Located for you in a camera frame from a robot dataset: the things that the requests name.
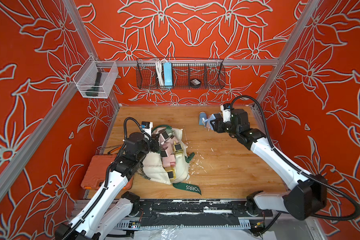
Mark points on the clear plastic wall bin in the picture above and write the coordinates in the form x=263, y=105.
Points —
x=95, y=79

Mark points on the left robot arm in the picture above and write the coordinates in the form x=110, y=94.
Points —
x=99, y=217

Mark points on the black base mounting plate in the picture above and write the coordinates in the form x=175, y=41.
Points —
x=151, y=207

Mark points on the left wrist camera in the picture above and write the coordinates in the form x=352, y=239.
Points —
x=147, y=128

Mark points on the light blue small sharpener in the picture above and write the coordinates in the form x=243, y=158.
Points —
x=212, y=122

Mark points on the light blue box in basket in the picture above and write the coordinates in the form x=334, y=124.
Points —
x=168, y=77

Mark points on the dark green tool in bin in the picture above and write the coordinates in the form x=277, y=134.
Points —
x=94, y=90

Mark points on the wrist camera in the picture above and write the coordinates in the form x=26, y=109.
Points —
x=226, y=112
x=147, y=128

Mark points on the pink square pencil sharpener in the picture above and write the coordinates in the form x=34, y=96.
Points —
x=168, y=158

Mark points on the black wire wall basket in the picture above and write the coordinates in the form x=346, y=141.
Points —
x=211, y=72

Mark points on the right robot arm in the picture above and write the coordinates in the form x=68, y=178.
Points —
x=306, y=194

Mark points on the blue pencil sharpener pink cap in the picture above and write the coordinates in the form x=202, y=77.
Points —
x=202, y=118

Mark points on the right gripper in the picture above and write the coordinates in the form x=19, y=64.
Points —
x=217, y=126

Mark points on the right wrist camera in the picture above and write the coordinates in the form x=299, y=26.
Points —
x=226, y=112

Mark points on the small black item in basket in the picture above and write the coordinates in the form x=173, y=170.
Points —
x=195, y=83

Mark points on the yellow white pencil sharpener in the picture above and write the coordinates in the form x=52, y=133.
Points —
x=171, y=172

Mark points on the white canvas tote bag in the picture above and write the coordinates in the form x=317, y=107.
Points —
x=152, y=168

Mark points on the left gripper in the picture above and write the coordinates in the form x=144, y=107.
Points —
x=155, y=148

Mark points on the red plastic tool case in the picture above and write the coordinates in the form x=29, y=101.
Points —
x=95, y=175

